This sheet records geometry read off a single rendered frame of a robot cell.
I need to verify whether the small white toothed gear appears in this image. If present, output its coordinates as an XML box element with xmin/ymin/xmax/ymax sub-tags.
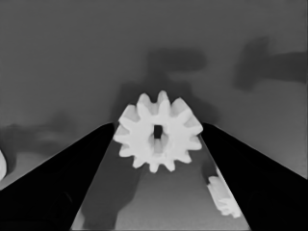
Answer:
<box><xmin>113</xmin><ymin>90</ymin><xmax>204</xmax><ymax>174</ymax></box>
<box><xmin>206</xmin><ymin>167</ymin><xmax>243</xmax><ymax>219</ymax></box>

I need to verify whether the white round carrier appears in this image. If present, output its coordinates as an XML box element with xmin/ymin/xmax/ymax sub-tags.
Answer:
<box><xmin>0</xmin><ymin>148</ymin><xmax>8</xmax><ymax>181</ymax></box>

